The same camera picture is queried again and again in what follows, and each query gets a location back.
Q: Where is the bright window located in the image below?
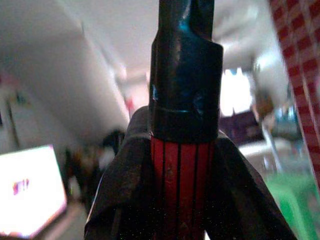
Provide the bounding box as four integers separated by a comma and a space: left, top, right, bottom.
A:
219, 67, 253, 117

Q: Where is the green plastic stool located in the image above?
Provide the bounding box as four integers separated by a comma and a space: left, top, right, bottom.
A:
264, 172, 320, 240

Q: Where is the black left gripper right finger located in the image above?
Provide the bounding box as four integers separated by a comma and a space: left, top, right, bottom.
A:
203, 129, 298, 240

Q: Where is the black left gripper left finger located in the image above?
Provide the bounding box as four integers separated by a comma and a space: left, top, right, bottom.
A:
84, 105, 161, 240

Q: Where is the bright laptop screen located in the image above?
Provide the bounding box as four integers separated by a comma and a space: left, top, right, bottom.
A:
0, 144, 68, 239

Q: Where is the red black striped broom handle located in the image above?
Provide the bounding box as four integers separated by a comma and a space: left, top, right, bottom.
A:
147, 0, 224, 240

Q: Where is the red white checkered cloth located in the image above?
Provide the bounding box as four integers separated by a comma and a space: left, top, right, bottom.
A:
268, 0, 320, 191

